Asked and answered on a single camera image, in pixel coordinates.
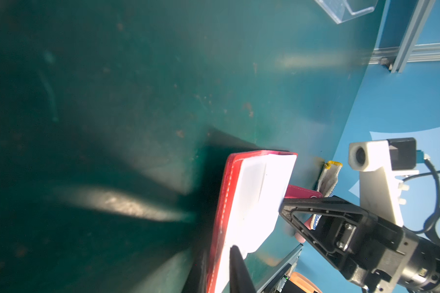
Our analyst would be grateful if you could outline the aluminium rail front frame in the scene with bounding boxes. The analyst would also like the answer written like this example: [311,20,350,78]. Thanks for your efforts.
[369,1,440,73]

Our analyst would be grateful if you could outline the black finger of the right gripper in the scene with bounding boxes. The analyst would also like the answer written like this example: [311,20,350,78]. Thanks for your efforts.
[279,197,378,271]

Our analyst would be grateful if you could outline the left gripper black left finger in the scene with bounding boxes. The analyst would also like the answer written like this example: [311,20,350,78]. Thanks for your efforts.
[182,250,209,293]

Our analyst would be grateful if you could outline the clear acrylic card organizer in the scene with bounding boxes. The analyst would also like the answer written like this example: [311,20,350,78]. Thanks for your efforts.
[315,0,378,24]

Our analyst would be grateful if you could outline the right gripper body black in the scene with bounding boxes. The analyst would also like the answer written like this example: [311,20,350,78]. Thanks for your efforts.
[330,205,440,293]

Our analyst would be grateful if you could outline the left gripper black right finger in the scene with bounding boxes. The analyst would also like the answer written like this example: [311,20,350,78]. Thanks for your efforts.
[229,245,256,293]

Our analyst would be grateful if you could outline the red card holder wallet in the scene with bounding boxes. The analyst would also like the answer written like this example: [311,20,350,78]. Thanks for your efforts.
[207,150,322,293]

